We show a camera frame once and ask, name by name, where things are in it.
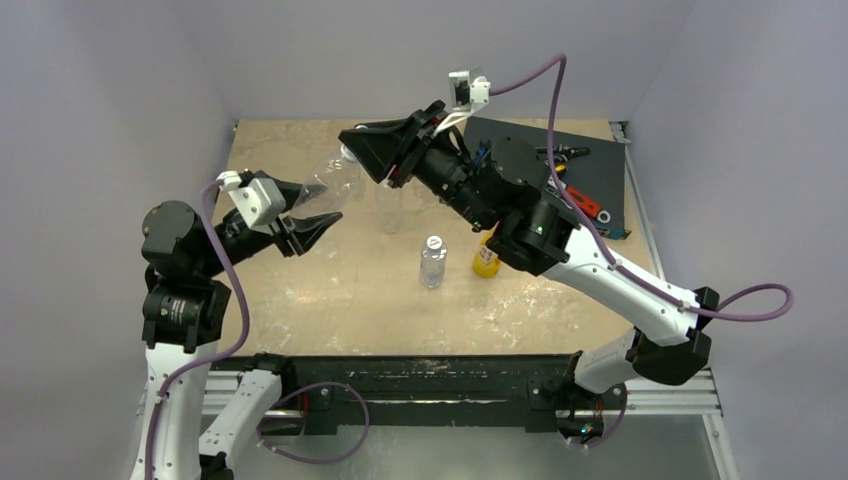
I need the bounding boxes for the black handled cutters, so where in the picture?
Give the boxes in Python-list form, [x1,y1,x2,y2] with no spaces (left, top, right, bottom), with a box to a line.
[551,145,591,171]

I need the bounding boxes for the clear bottle blue cap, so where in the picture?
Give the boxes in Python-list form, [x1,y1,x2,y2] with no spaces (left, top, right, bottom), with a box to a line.
[290,145,362,219]

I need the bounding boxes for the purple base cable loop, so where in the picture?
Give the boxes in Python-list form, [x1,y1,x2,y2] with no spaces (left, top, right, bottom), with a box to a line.
[255,379,370,465]

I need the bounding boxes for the dark network switch box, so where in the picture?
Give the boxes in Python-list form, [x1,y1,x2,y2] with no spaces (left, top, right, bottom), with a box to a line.
[464,117,631,240]

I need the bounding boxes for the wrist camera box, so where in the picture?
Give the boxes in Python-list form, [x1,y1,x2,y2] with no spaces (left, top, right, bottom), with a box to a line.
[435,67,491,134]
[216,170,287,231]

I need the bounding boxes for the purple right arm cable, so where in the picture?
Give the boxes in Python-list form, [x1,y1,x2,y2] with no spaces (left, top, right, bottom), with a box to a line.
[488,54,795,325]

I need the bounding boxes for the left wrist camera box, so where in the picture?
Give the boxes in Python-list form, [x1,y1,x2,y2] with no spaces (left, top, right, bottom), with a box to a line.
[216,170,287,231]

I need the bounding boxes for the clear bottle QR cap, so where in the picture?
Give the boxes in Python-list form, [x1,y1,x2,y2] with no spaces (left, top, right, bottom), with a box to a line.
[376,186,405,234]

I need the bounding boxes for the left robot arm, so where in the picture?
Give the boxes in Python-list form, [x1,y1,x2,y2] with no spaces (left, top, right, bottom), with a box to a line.
[131,170,342,479]

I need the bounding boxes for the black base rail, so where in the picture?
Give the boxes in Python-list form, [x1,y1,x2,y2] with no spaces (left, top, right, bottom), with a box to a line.
[208,354,664,437]

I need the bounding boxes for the small clear water bottle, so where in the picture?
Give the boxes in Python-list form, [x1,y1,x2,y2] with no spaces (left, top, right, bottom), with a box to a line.
[419,235,447,289]

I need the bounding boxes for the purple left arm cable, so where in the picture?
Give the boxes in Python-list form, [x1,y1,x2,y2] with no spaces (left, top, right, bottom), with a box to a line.
[142,177,252,480]

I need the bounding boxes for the red handled tool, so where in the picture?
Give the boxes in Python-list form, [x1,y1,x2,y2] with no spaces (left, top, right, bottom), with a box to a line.
[565,185,611,224]

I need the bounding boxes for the yellow juice bottle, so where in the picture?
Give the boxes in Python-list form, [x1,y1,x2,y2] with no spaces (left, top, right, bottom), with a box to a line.
[472,230,501,278]

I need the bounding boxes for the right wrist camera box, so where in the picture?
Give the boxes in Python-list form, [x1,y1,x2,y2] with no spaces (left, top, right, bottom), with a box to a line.
[435,67,491,134]

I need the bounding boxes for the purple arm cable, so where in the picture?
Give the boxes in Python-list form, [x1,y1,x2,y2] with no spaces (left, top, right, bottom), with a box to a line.
[142,177,252,480]
[488,54,795,325]

